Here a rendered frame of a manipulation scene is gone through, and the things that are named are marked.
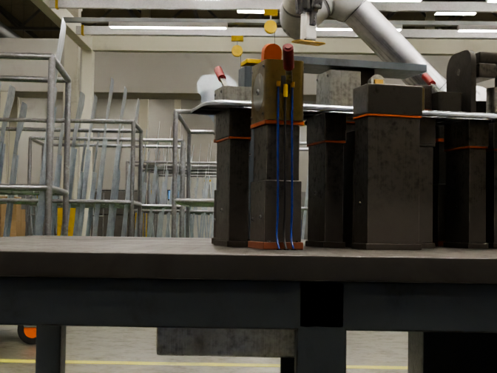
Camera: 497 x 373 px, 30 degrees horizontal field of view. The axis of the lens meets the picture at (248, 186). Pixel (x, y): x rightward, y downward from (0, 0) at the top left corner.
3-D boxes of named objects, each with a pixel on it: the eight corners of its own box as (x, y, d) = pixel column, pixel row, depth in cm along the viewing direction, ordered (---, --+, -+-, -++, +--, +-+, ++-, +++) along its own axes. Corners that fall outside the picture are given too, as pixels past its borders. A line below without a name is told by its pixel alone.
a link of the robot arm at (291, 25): (271, 1, 284) (300, -26, 287) (268, 32, 300) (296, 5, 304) (302, 27, 280) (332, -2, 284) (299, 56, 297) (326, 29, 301)
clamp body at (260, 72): (265, 251, 171) (268, 55, 172) (245, 249, 184) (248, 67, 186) (310, 252, 173) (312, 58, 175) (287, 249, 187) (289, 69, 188)
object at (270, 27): (262, 81, 1087) (264, 8, 1091) (262, 82, 1097) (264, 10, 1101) (276, 81, 1087) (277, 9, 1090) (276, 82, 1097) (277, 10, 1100)
